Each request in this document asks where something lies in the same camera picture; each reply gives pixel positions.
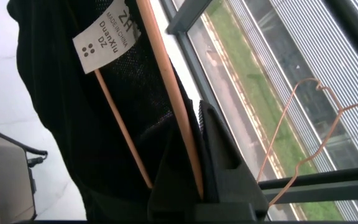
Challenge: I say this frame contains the window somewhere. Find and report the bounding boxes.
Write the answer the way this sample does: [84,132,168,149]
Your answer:
[158,0,358,222]

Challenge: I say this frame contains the pink clothes hanger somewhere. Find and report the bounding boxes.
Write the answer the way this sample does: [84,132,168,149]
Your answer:
[93,0,205,201]
[255,77,358,208]

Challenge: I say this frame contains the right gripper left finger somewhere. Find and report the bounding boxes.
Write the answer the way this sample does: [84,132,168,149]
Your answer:
[147,124,203,223]

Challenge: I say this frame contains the black clothes rack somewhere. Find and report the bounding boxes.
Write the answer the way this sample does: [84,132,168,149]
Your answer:
[257,0,358,191]

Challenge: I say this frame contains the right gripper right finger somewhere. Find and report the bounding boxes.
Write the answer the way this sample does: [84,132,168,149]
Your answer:
[198,100,270,222]

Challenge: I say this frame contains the black t-shirt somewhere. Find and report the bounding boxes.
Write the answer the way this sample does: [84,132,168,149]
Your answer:
[6,0,205,223]

